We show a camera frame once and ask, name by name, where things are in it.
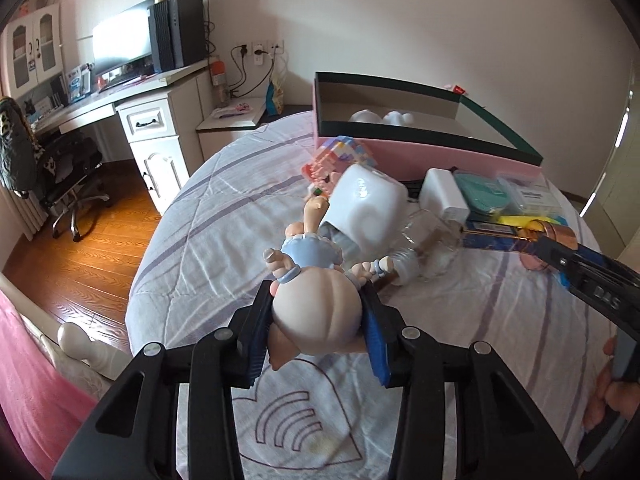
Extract person right hand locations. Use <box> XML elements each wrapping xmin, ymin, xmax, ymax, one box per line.
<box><xmin>582</xmin><ymin>336</ymin><xmax>639</xmax><ymax>431</ymax></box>

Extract wall power sockets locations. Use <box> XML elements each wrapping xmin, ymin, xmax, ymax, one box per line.
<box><xmin>240</xmin><ymin>40</ymin><xmax>285</xmax><ymax>66</ymax></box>

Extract striped white quilt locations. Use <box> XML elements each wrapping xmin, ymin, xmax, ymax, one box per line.
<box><xmin>125</xmin><ymin>113</ymin><xmax>614</xmax><ymax>479</ymax></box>

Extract black hair claw clip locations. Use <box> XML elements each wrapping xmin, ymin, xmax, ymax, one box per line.
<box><xmin>402</xmin><ymin>168</ymin><xmax>460</xmax><ymax>200</ymax></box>

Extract low white bedside table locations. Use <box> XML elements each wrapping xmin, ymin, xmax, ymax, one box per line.
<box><xmin>196</xmin><ymin>98</ymin><xmax>266</xmax><ymax>160</ymax></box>

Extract black computer tower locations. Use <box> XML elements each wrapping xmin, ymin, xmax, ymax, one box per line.
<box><xmin>149</xmin><ymin>0</ymin><xmax>206</xmax><ymax>73</ymax></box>

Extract teal round case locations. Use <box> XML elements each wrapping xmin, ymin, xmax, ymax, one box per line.
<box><xmin>454</xmin><ymin>171</ymin><xmax>511</xmax><ymax>220</ymax></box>

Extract blue pencil lead box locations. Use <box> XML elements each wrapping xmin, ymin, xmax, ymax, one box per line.
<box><xmin>462</xmin><ymin>229</ymin><xmax>530</xmax><ymax>252</ymax></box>

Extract white glass door cabinet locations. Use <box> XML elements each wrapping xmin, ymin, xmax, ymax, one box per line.
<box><xmin>1</xmin><ymin>4</ymin><xmax>63</xmax><ymax>100</ymax></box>

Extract small glass bottle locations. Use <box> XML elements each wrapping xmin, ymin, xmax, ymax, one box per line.
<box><xmin>390</xmin><ymin>209</ymin><xmax>462</xmax><ymax>286</ymax></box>

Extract colourful block figure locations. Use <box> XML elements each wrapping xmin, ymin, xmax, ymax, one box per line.
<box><xmin>300</xmin><ymin>136</ymin><xmax>376</xmax><ymax>198</ymax></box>

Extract pink storage box dark rim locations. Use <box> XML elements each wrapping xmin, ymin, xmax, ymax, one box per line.
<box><xmin>314</xmin><ymin>72</ymin><xmax>542</xmax><ymax>181</ymax></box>

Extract white computer desk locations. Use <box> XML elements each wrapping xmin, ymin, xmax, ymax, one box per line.
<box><xmin>35</xmin><ymin>61</ymin><xmax>213</xmax><ymax>214</ymax></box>

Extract rose gold metal tin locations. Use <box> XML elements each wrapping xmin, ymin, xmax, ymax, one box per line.
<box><xmin>520</xmin><ymin>220</ymin><xmax>578</xmax><ymax>271</ymax></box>

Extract computer monitor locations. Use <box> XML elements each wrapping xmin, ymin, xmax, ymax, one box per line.
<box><xmin>91</xmin><ymin>0</ymin><xmax>153</xmax><ymax>76</ymax></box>

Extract baby doll figurine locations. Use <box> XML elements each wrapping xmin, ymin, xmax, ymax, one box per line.
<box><xmin>262</xmin><ymin>196</ymin><xmax>394</xmax><ymax>370</ymax></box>

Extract pink bed sheet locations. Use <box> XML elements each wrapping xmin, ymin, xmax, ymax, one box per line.
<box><xmin>1</xmin><ymin>295</ymin><xmax>96</xmax><ymax>479</ymax></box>

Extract clear dental floss box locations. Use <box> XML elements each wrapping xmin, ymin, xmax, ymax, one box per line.
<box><xmin>497</xmin><ymin>176</ymin><xmax>562</xmax><ymax>217</ymax></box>

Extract white power adapter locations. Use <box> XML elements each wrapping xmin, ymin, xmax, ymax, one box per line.
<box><xmin>418</xmin><ymin>168</ymin><xmax>470</xmax><ymax>226</ymax></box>

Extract black office chair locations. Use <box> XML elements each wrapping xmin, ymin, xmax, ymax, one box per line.
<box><xmin>1</xmin><ymin>96</ymin><xmax>111</xmax><ymax>243</ymax></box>

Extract yellow highlighter marker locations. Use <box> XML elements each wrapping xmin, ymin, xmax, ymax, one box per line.
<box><xmin>497</xmin><ymin>214</ymin><xmax>564</xmax><ymax>233</ymax></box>

